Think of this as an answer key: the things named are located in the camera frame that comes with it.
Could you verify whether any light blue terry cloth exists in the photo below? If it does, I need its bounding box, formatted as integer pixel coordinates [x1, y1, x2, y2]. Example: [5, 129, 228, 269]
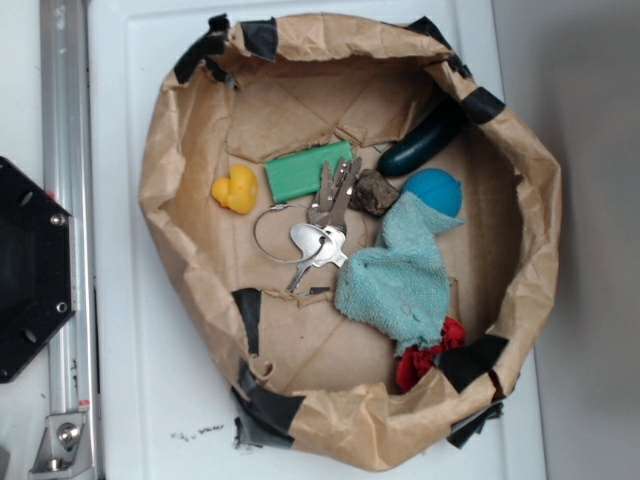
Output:
[334, 192, 463, 356]

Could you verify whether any red crumpled cloth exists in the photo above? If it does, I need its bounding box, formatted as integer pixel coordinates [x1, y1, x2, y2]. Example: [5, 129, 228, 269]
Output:
[395, 316, 466, 393]

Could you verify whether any silver key bunch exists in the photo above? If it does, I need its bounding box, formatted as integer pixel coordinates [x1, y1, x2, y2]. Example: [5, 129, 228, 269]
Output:
[287, 157, 362, 292]

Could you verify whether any green rectangular block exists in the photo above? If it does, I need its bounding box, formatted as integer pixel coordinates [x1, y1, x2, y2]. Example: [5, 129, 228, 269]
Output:
[264, 140, 353, 204]

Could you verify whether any brown rock chunk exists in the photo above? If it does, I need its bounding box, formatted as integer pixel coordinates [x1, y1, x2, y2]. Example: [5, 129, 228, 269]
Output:
[349, 169, 400, 217]

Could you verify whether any yellow rubber duck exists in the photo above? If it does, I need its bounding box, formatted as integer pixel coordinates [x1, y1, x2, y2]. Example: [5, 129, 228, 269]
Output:
[211, 165, 259, 214]

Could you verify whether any blue rubber ball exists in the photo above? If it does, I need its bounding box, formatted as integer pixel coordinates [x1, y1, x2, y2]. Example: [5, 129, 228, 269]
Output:
[401, 168, 462, 217]

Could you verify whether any brown paper bin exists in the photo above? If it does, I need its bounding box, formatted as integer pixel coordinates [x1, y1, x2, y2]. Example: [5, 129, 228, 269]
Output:
[139, 14, 561, 471]

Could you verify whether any dark green cucumber toy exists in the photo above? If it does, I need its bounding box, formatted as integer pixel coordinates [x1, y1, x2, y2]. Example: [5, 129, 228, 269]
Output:
[377, 102, 466, 177]

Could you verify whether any thin wire key ring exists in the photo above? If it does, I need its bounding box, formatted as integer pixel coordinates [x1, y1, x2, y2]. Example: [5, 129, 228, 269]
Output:
[253, 202, 321, 265]

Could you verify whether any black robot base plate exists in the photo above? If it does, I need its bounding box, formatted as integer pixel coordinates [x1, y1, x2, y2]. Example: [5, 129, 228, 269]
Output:
[0, 157, 74, 384]

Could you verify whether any aluminium frame rail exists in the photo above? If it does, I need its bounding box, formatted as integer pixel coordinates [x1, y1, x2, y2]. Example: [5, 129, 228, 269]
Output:
[38, 0, 104, 480]

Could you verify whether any metal corner bracket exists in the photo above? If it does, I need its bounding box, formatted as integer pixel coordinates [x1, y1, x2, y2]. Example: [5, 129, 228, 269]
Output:
[28, 412, 91, 479]

